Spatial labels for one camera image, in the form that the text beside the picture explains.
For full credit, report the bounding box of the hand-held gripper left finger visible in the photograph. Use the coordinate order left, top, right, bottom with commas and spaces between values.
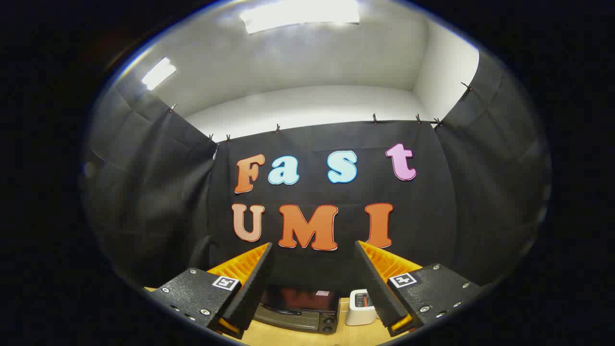
147, 242, 275, 340

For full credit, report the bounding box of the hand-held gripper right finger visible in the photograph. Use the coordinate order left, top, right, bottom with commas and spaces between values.
354, 240, 482, 338

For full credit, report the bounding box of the black toaster oven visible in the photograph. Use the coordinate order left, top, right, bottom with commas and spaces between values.
253, 284, 341, 334

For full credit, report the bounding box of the white pop-up toaster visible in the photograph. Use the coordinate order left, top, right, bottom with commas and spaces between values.
345, 289, 378, 326

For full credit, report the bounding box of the row of small cloth clips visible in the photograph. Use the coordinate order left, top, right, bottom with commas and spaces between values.
168, 82, 474, 143

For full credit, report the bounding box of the small ceiling light panel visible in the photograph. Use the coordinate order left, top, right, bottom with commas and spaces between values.
141, 57, 177, 91

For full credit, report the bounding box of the large ceiling light panel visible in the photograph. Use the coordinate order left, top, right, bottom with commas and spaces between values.
239, 0, 361, 35

